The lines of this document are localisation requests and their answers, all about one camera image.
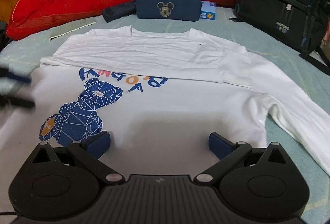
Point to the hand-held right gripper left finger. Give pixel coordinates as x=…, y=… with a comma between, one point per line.
x=99, y=142

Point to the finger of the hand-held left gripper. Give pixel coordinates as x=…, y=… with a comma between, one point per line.
x=18, y=103
x=15, y=76

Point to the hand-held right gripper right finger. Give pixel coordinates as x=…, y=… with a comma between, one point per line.
x=219, y=144

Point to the white printed long-sleeve shirt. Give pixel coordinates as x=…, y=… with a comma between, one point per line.
x=167, y=110

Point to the pale green booklet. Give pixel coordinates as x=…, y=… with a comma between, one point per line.
x=69, y=29

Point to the teal checked bed sheet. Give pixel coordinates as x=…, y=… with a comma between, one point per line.
x=283, y=59

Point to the small blue box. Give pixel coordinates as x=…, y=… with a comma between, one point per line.
x=208, y=11

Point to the navy pencil case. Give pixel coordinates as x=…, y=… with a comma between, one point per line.
x=180, y=7

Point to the black backpack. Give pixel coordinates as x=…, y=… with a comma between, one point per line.
x=283, y=0

